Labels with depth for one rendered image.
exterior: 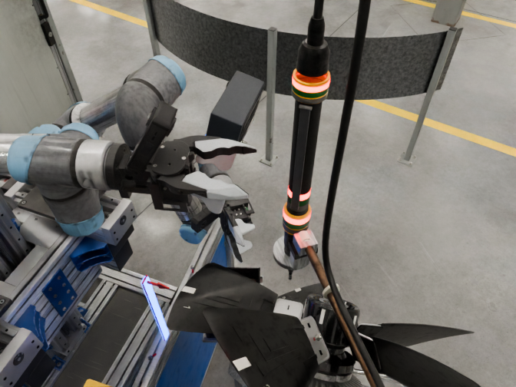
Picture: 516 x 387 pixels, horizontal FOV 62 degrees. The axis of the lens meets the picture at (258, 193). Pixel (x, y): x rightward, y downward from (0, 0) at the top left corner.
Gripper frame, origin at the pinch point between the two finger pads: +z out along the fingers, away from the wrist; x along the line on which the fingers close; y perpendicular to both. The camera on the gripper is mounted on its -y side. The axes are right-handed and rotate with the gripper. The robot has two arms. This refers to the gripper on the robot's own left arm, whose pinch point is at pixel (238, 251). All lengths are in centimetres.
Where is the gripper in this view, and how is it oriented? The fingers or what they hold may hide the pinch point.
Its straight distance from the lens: 109.8
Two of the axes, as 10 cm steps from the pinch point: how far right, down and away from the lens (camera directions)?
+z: 3.4, 7.0, -6.3
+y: 9.3, -1.8, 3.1
